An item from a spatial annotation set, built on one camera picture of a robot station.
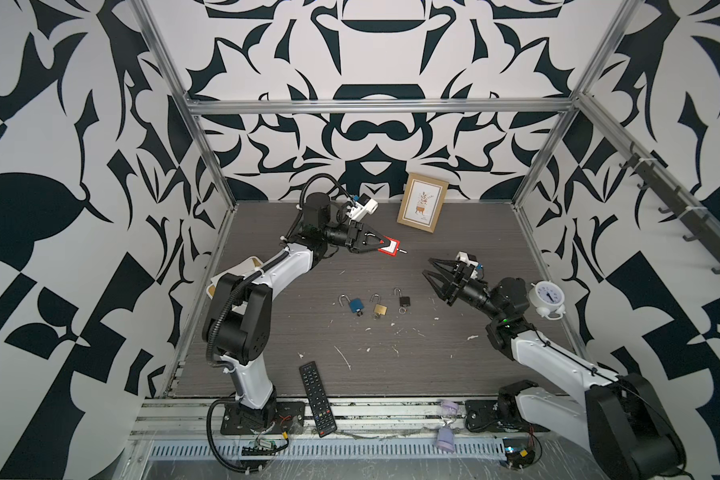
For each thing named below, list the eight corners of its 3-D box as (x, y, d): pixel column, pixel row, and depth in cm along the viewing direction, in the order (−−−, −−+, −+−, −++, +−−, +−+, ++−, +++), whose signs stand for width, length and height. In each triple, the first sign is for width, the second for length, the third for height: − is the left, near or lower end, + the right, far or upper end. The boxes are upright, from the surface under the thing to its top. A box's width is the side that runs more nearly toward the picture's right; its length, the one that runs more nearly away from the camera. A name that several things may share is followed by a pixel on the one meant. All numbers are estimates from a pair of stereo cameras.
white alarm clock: (536, 319, 94) (543, 312, 90) (524, 288, 101) (530, 280, 97) (565, 319, 94) (573, 312, 90) (550, 288, 101) (558, 280, 97)
